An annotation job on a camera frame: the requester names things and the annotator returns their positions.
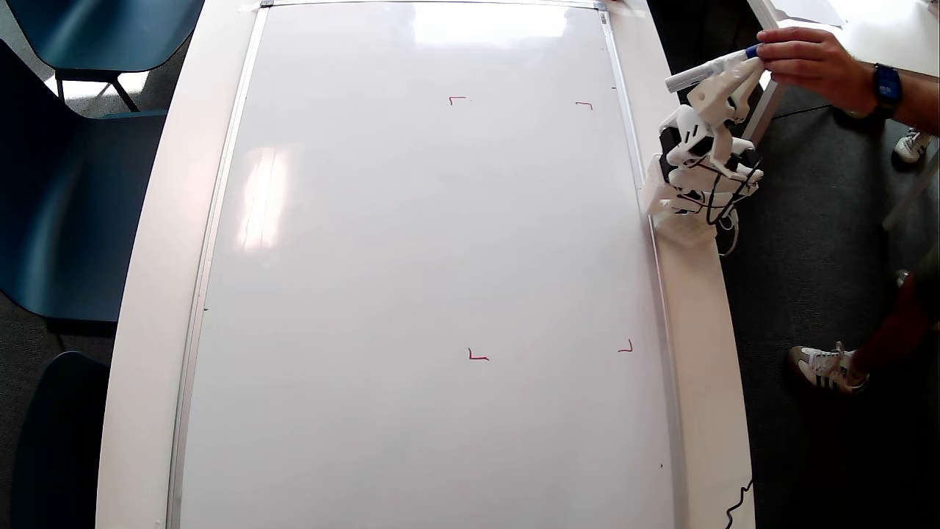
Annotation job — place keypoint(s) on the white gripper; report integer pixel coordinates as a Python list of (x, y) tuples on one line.
[(722, 89)]

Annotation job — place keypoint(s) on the blue and white marker pen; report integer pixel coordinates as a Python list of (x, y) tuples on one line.
[(698, 73)]

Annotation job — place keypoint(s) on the person's bare forearm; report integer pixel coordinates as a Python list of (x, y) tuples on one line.
[(922, 103)]

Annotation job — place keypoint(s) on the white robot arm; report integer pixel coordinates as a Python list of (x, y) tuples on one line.
[(687, 224)]

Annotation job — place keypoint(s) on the large whiteboard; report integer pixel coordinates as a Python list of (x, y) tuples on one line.
[(411, 279)]

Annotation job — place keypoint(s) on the person's bare hand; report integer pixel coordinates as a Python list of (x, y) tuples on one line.
[(815, 62)]

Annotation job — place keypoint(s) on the white paper sheet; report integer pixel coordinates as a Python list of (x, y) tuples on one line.
[(808, 11)]

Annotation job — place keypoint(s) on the black wristwatch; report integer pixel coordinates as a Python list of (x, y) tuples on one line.
[(886, 84)]

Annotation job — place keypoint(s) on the white side table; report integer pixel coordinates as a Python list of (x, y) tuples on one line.
[(881, 29)]

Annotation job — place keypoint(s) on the white sneaker with dark stripes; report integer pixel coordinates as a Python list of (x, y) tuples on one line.
[(826, 367)]

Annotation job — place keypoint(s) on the reddish brown lower leg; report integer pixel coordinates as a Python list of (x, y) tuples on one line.
[(899, 330)]

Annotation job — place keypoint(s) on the blue chair with black legs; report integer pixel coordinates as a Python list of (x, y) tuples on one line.
[(103, 29)]

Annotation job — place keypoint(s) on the large blue chair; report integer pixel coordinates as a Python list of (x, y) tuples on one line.
[(66, 206)]

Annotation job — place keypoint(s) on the dark blue round chair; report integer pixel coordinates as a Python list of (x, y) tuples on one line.
[(62, 441)]

